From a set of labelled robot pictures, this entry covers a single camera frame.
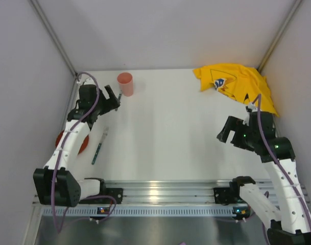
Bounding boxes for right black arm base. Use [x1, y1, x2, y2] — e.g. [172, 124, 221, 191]
[213, 187, 240, 206]

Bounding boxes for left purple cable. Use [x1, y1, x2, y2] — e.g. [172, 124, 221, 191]
[50, 71, 117, 234]

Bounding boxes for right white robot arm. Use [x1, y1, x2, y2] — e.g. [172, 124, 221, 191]
[217, 111, 311, 244]

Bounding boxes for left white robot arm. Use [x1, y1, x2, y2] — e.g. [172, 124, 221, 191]
[33, 84, 120, 207]

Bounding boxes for purple cable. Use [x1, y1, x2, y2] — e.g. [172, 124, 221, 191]
[50, 71, 117, 234]
[256, 93, 311, 245]

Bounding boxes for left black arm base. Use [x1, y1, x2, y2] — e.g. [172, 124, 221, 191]
[79, 178, 123, 204]

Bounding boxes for yellow cartoon placemat cloth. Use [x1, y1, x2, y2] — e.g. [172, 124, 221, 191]
[193, 63, 278, 116]

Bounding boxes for pink plastic cup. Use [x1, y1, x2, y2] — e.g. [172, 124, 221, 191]
[117, 72, 134, 96]

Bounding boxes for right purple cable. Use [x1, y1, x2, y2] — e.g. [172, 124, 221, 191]
[256, 93, 311, 245]

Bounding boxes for green handled fork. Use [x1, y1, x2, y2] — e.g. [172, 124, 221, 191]
[91, 127, 109, 165]

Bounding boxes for aluminium mounting rail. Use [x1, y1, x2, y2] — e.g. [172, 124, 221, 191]
[32, 179, 311, 205]

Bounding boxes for red plate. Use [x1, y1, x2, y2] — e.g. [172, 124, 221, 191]
[55, 130, 89, 155]

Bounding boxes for perforated metal cable tray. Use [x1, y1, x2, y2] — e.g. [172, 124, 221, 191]
[41, 205, 250, 217]

